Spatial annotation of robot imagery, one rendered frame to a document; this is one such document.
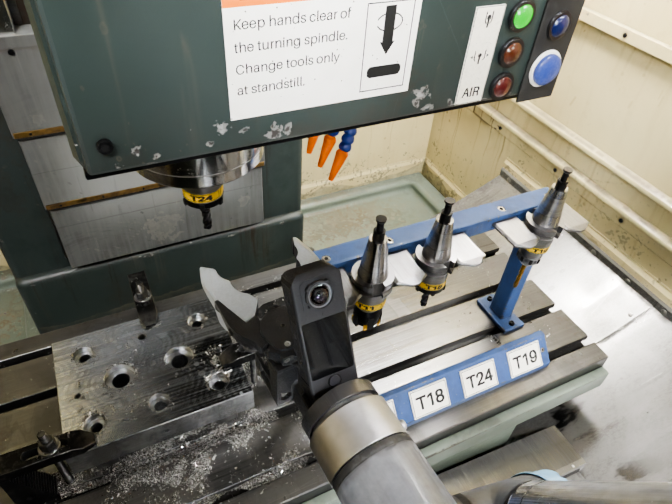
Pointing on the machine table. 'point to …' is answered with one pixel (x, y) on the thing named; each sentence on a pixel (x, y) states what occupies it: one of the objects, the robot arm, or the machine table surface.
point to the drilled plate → (239, 400)
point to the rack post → (506, 296)
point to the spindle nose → (205, 170)
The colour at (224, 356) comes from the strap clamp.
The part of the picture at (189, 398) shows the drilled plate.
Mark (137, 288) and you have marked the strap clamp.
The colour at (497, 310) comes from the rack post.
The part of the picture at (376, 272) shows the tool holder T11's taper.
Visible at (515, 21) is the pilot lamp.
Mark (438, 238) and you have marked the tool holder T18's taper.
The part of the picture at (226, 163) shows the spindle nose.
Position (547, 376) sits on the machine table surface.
